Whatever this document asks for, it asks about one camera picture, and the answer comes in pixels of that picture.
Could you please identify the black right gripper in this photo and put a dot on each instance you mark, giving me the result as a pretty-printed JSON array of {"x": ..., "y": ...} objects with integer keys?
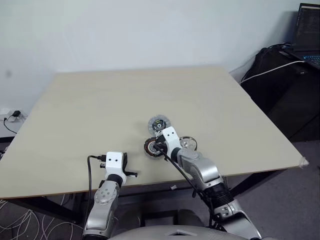
[{"x": 161, "y": 145}]

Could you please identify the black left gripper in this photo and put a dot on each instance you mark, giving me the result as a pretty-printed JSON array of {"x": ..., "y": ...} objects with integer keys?
[{"x": 103, "y": 165}]

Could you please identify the motor housing with copper windings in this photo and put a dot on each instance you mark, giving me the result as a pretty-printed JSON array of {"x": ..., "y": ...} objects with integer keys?
[{"x": 148, "y": 148}]

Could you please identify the spoked silver rotor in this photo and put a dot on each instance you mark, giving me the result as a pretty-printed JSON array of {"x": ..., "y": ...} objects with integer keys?
[{"x": 188, "y": 143}]

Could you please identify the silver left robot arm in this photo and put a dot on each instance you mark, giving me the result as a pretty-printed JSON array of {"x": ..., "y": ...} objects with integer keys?
[{"x": 105, "y": 197}]

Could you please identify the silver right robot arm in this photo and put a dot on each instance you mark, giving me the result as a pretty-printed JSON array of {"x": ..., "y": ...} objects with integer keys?
[{"x": 202, "y": 172}]

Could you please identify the grey robot torso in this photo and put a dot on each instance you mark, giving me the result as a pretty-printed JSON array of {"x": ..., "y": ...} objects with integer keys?
[{"x": 175, "y": 232}]

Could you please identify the dark rounded shape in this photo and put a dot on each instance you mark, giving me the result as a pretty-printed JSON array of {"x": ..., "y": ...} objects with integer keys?
[{"x": 191, "y": 217}]

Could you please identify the black power adapter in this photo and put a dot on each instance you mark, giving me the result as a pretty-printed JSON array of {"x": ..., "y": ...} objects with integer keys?
[{"x": 16, "y": 113}]

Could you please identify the white power strip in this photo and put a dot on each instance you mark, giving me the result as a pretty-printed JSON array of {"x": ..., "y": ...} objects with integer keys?
[{"x": 10, "y": 115}]

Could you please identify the black bag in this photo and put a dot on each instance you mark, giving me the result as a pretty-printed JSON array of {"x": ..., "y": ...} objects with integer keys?
[{"x": 282, "y": 95}]

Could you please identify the clear table corner protector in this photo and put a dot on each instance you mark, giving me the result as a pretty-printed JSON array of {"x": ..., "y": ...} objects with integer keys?
[{"x": 303, "y": 162}]

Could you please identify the black open laptop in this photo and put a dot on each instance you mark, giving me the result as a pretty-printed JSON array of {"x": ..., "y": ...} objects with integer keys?
[{"x": 308, "y": 27}]

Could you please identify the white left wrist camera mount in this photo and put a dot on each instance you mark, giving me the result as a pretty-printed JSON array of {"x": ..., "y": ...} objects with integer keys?
[{"x": 114, "y": 162}]

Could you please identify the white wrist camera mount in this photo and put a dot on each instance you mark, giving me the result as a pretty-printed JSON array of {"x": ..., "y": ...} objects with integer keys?
[
  {"x": 114, "y": 162},
  {"x": 171, "y": 140}
]

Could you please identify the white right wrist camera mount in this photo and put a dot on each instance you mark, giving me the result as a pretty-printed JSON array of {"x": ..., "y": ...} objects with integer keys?
[{"x": 171, "y": 140}]

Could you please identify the small grey table bracket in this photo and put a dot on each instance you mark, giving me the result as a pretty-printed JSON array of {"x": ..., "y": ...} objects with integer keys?
[{"x": 173, "y": 187}]

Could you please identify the black table frame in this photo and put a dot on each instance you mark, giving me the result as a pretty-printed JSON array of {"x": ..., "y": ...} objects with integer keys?
[{"x": 250, "y": 180}]

